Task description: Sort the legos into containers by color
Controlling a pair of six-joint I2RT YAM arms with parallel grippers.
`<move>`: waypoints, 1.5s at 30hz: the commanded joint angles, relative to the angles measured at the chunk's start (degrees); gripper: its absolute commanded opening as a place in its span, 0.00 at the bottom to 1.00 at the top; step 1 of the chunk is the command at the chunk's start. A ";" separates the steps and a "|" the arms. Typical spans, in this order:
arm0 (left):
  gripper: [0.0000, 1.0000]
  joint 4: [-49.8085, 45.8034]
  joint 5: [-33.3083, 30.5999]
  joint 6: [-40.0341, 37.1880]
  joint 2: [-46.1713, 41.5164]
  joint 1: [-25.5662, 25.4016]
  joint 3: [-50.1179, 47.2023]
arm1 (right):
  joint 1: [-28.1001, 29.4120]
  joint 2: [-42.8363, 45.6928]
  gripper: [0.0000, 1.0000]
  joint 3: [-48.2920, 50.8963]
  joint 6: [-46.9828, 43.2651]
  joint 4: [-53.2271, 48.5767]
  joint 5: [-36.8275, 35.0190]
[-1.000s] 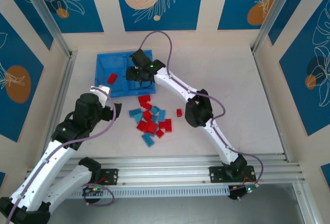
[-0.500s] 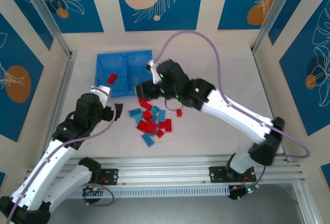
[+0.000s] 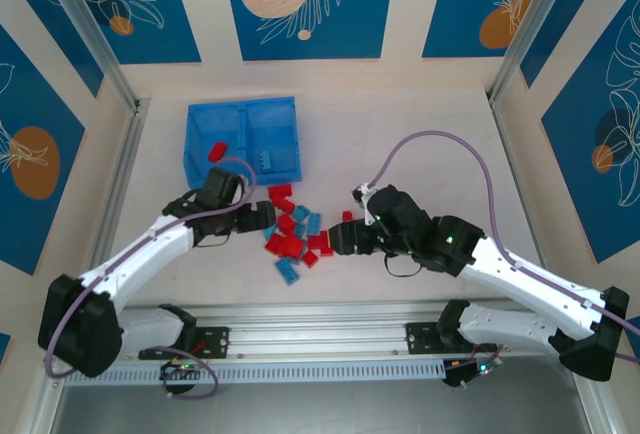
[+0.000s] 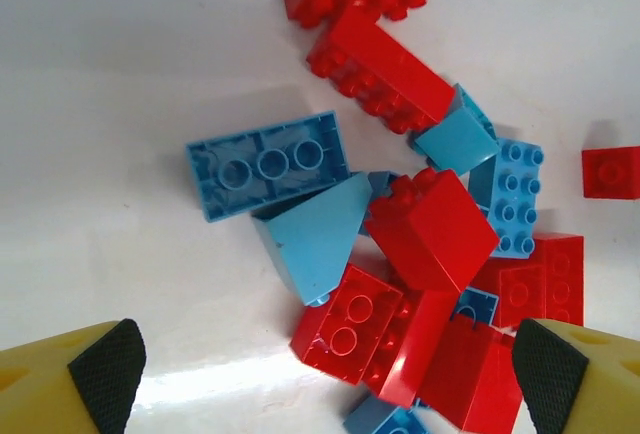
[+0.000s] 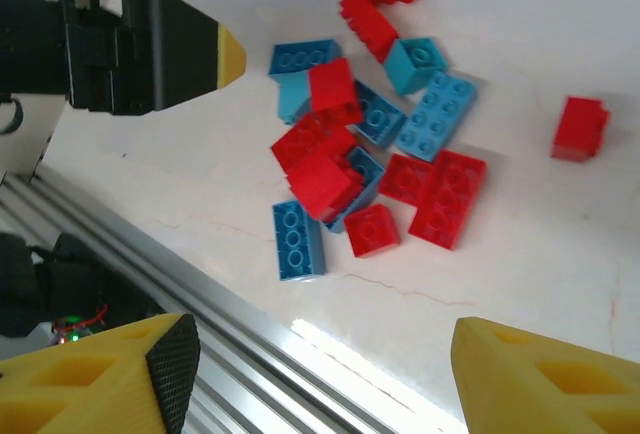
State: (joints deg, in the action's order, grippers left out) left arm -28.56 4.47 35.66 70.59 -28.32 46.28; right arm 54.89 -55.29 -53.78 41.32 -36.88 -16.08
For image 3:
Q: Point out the blue divided plastic bin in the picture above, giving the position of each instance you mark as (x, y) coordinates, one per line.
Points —
(270, 124)

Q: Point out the aluminium table side rail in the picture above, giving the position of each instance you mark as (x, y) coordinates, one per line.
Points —
(510, 164)
(125, 164)

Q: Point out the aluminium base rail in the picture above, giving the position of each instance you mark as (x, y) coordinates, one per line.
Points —
(320, 329)

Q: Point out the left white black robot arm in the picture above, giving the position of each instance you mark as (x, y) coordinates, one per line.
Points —
(150, 264)

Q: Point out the red lego brick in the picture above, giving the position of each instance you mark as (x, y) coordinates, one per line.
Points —
(320, 244)
(286, 224)
(274, 243)
(346, 215)
(216, 151)
(311, 258)
(281, 191)
(281, 205)
(292, 247)

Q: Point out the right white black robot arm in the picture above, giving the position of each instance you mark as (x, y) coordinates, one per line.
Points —
(540, 279)

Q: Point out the blue floral wall panel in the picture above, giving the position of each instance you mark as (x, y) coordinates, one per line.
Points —
(595, 4)
(450, 4)
(60, 19)
(575, 154)
(30, 104)
(350, 29)
(165, 29)

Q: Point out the aluminium frame post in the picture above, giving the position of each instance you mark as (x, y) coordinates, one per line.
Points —
(541, 29)
(89, 29)

